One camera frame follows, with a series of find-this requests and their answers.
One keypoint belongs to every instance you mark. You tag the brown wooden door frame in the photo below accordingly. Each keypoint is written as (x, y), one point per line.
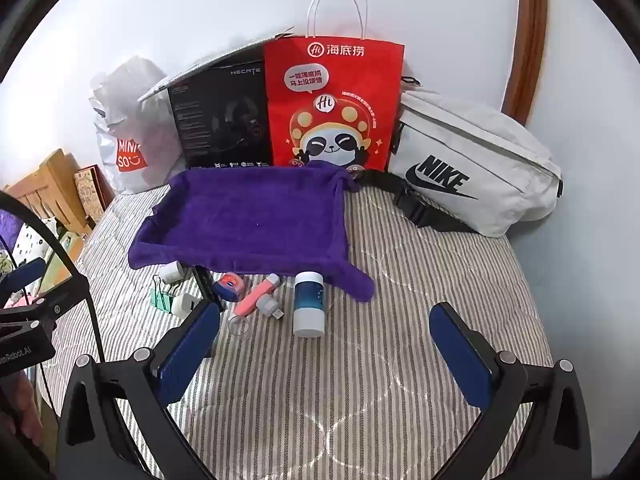
(530, 35)

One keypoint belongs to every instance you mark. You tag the brown book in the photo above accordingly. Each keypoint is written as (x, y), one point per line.
(90, 190)

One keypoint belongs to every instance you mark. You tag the purple towel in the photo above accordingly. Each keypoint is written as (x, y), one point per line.
(240, 220)

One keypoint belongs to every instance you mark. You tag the blue petroleum jelly jar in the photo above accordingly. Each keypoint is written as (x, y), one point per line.
(230, 285)

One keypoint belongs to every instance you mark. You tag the black tube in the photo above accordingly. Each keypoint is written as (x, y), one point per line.
(205, 285)

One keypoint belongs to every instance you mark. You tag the small clear cup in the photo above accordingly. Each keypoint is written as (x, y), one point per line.
(239, 326)

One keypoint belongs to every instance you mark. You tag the white waist bag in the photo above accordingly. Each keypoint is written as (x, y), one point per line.
(475, 160)

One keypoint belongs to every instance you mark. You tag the pink pen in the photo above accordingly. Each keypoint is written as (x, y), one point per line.
(250, 300)

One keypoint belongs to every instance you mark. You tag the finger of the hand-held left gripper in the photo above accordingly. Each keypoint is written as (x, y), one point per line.
(35, 310)
(25, 272)

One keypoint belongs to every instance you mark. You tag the white charger plug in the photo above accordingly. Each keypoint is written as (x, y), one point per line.
(171, 272)
(184, 305)

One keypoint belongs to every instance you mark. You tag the blue and white bottle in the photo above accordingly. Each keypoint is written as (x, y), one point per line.
(309, 305)

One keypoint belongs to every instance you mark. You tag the black headset box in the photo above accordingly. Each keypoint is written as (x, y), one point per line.
(220, 120)

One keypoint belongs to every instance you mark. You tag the white plastic shopping bag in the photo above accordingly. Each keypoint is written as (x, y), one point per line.
(125, 110)

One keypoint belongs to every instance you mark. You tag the floral printed cloth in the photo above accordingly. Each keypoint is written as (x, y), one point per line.
(30, 242)

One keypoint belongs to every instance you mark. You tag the white usb light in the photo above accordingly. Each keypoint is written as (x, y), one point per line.
(266, 304)

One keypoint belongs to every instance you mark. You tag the wooden headboard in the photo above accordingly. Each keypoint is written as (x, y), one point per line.
(45, 180)

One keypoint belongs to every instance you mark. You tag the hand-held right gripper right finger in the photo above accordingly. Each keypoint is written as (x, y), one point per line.
(462, 355)

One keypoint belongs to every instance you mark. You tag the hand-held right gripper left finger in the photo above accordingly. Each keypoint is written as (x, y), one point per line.
(192, 345)

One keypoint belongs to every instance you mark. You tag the person's left hand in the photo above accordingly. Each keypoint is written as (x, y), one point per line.
(22, 402)

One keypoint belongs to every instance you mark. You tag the red paper bag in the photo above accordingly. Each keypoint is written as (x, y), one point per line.
(340, 90)

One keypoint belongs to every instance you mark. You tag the green binder clip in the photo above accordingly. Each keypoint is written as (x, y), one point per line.
(162, 296)

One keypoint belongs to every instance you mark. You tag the striped bedspread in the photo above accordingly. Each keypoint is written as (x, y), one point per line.
(400, 310)

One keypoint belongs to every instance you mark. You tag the purple fluffy item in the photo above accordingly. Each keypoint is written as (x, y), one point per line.
(7, 227)

